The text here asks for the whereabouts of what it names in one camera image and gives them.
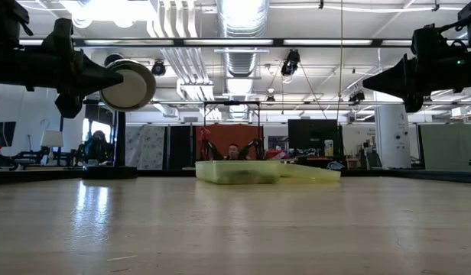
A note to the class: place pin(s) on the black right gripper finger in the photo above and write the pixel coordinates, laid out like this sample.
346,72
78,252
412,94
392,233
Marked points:
392,78
414,104

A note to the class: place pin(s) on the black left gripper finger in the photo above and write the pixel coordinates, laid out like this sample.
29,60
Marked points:
69,106
99,76

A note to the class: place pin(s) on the yellow-green plastic supply box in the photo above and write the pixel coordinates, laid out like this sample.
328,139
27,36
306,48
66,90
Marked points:
235,172

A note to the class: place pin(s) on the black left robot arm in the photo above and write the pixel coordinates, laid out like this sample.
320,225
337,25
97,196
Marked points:
6,68

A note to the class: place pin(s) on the background black robot arm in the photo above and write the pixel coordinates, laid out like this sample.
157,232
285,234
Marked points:
252,149
212,151

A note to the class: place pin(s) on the white-shade table lamp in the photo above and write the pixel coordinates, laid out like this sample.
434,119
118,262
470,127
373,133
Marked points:
52,138

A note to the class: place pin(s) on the white round column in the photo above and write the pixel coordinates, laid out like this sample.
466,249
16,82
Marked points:
392,137

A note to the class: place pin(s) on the person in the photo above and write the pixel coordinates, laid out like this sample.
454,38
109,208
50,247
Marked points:
99,147
233,151

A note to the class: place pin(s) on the green partition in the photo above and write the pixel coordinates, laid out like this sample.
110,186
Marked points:
445,145

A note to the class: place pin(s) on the patterned grey partition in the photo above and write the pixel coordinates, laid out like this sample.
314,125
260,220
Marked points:
143,147

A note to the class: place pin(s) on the black monitor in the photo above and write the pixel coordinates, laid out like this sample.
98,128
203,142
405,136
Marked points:
312,135

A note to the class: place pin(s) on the blue white bag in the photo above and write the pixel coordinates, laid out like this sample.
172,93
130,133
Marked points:
336,165

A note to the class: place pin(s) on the black partition panel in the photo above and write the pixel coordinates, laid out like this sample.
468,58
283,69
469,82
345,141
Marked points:
180,147

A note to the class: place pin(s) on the black overhead crossbar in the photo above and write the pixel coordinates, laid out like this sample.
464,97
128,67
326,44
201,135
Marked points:
277,42

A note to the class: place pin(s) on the orange partition panel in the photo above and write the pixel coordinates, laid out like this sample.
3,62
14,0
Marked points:
228,133

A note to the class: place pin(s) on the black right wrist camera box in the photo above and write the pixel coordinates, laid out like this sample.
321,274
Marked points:
426,40

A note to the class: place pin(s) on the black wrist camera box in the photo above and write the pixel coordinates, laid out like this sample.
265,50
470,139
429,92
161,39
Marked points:
59,36
426,40

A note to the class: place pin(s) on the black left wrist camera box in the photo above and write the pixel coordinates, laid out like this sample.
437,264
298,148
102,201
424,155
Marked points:
59,36

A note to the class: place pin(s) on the black ceiling camera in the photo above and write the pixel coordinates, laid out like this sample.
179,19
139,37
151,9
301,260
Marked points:
357,97
158,68
291,63

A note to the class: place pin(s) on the black aluminium table frame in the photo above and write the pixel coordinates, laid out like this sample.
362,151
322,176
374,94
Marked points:
48,173

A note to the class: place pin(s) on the dark wall screen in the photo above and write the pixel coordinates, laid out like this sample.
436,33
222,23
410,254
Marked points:
2,133

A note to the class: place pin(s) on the background black station frame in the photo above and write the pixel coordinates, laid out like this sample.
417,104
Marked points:
231,103

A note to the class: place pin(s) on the silver ceiling duct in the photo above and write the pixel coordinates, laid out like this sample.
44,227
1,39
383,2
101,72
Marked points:
243,19

